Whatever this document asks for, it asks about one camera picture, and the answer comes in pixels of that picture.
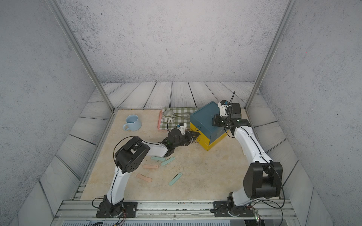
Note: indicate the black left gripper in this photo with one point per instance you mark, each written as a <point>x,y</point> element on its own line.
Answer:
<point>189,137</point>

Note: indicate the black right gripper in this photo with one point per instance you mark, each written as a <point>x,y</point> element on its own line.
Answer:
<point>218,121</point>

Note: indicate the yellow bottom drawer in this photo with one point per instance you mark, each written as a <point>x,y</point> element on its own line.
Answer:
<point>204,141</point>

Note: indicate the teal drawer cabinet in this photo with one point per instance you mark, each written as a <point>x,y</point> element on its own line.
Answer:
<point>202,119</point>

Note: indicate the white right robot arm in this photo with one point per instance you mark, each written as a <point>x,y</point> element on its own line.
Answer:
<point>264,176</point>

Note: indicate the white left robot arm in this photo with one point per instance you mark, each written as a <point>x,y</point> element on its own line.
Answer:
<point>129,157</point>

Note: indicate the mint fruit knife middle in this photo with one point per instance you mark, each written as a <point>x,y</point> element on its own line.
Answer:
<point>167,161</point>

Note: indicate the mint fruit knife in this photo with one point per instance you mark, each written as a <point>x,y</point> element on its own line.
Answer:
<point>158,158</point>
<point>174,180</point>
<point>167,161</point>

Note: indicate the mint fruit knife front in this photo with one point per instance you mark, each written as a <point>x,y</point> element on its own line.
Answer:
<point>174,180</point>

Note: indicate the mint fruit knife left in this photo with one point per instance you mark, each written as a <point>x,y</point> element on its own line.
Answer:
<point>158,158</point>

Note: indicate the pink fruit knife middle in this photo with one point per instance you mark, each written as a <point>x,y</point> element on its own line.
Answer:
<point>150,166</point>

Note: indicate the pink fruit knife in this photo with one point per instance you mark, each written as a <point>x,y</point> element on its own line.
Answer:
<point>150,166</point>
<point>142,177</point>

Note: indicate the pink fruit knife front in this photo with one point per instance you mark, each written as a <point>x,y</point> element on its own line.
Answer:
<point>142,177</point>

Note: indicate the green checkered cloth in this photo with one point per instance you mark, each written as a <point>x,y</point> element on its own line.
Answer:
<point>182,114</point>

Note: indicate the pink plastic tray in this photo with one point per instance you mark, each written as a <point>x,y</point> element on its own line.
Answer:
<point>159,120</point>

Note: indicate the light blue ceramic mug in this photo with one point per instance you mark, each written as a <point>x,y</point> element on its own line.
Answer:
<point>132,123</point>

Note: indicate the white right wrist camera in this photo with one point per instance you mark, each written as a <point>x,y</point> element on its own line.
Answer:
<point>223,105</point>

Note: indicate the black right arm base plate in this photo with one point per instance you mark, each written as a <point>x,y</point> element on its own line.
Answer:
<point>233,210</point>

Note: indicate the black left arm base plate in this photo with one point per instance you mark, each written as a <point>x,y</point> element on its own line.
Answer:
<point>121,209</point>

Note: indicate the grey aluminium corner post right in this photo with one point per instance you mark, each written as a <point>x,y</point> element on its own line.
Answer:
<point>271,52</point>

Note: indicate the grey aluminium corner post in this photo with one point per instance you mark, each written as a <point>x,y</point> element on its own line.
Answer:
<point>271,52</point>
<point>59,16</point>

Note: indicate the aluminium front rail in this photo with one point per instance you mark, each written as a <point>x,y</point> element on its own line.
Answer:
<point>177,213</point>

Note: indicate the grey aluminium corner post left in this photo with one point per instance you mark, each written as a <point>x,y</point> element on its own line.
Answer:
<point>59,16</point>

